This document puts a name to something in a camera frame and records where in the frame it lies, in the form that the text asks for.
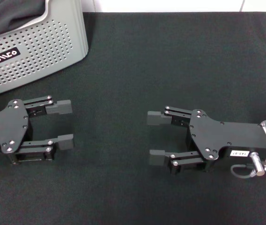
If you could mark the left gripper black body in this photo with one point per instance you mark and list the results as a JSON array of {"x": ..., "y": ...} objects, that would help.
[{"x": 9, "y": 126}]

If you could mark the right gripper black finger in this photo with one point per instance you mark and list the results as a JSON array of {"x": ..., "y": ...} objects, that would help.
[
  {"x": 156, "y": 157},
  {"x": 156, "y": 118}
]

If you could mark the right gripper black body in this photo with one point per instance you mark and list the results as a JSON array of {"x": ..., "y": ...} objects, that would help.
[{"x": 222, "y": 136}]

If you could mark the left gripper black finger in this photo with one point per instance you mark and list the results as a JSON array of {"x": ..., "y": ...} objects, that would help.
[
  {"x": 65, "y": 141},
  {"x": 61, "y": 107}
]

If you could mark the black tablecloth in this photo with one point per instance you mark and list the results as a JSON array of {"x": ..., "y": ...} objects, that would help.
[{"x": 133, "y": 70}]

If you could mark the grey perforated storage box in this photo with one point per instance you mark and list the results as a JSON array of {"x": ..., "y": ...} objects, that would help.
[{"x": 41, "y": 42}]

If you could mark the black fabric box liner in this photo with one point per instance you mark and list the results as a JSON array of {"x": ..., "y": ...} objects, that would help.
[{"x": 11, "y": 16}]

